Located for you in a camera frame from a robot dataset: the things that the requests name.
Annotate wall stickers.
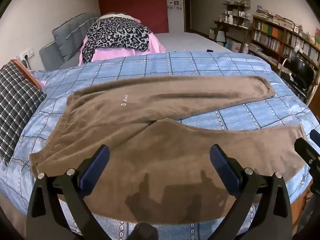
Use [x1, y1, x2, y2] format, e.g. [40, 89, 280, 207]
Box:
[167, 0, 182, 12]

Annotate wooden bookshelf with books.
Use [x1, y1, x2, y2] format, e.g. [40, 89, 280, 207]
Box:
[247, 5, 320, 71]

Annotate white mattress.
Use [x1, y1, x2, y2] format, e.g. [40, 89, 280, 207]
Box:
[152, 31, 234, 54]

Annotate pink blanket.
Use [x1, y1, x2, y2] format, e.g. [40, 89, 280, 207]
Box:
[79, 14, 167, 67]

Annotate wooden rack with items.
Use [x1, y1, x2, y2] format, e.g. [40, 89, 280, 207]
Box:
[209, 0, 253, 48]

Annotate blue checked blanket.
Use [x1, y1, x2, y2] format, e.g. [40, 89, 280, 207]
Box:
[0, 51, 320, 240]

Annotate red wall panel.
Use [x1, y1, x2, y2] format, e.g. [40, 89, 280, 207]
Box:
[97, 0, 167, 34]

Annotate orange edged cushion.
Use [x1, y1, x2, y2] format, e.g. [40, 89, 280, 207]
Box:
[10, 59, 48, 90]

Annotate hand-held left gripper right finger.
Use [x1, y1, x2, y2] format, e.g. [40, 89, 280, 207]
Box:
[209, 144, 293, 240]

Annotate brown fleece pants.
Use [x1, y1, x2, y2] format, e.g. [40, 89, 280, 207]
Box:
[29, 75, 307, 225]

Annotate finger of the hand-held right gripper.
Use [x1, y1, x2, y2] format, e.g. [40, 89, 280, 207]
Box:
[294, 137, 320, 170]
[310, 129, 320, 147]

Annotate white wall socket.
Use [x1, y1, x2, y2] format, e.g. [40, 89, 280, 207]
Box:
[20, 48, 34, 61]

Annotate dark plaid pillow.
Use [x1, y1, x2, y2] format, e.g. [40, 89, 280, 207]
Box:
[0, 60, 47, 165]

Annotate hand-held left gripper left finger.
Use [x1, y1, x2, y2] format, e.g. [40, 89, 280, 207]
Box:
[26, 144, 118, 240]

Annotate leopard print cloth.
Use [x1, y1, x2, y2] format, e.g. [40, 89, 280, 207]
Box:
[81, 17, 152, 63]

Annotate dark wooden door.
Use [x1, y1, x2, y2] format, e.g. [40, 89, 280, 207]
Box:
[182, 0, 196, 33]

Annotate black chair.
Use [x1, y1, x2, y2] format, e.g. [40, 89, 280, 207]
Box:
[279, 55, 317, 103]

